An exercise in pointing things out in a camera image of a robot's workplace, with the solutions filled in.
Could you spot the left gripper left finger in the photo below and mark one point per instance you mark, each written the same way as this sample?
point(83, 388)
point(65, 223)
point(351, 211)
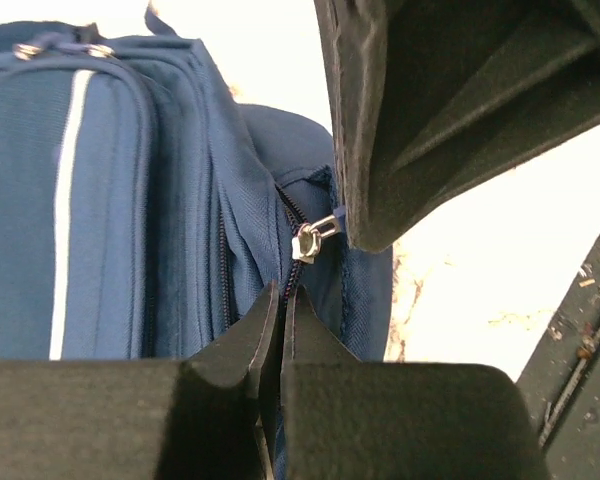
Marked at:
point(208, 417)

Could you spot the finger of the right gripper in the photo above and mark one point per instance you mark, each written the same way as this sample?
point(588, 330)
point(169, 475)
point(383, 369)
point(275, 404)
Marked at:
point(432, 98)

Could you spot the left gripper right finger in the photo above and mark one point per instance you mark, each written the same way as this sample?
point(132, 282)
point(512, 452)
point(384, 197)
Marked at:
point(349, 419)

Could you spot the navy blue student backpack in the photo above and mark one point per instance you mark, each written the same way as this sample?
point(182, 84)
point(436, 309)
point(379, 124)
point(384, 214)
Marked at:
point(143, 210)

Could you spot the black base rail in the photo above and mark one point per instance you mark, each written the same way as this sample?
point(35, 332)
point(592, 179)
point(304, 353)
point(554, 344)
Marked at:
point(561, 381)

